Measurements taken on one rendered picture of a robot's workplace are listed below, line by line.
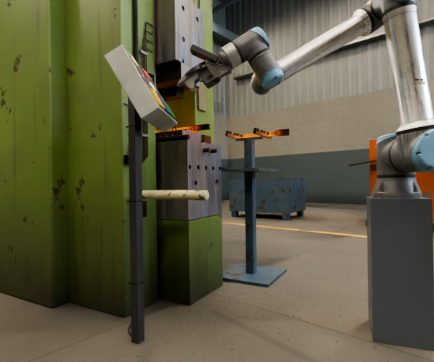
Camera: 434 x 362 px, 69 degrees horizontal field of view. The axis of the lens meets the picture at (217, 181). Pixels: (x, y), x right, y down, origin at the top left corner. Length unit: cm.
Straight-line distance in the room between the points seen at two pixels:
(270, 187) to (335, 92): 494
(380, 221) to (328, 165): 817
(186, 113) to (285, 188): 347
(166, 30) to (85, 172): 92
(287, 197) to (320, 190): 431
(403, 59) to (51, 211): 180
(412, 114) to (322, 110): 851
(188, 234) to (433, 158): 117
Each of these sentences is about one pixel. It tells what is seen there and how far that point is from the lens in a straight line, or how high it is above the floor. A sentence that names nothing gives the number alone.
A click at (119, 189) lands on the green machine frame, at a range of 166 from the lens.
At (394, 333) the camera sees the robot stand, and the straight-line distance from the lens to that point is 160.
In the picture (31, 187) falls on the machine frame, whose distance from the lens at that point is 208.
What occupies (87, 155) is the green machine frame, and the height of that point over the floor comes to 83.
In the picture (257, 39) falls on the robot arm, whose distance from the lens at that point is 128.
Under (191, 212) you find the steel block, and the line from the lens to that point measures 176.
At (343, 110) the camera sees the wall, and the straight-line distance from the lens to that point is 963.
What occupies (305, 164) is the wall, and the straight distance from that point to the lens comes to 989.
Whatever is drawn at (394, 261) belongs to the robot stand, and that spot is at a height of 34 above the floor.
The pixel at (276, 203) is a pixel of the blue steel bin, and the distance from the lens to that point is 553.
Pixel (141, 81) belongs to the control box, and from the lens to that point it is 125.
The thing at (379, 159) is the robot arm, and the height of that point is 77.
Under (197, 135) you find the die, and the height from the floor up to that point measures 97.
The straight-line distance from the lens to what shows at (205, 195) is 140.
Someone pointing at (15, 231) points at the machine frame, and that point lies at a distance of 226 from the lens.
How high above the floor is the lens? 68
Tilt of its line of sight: level
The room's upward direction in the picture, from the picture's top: 1 degrees counter-clockwise
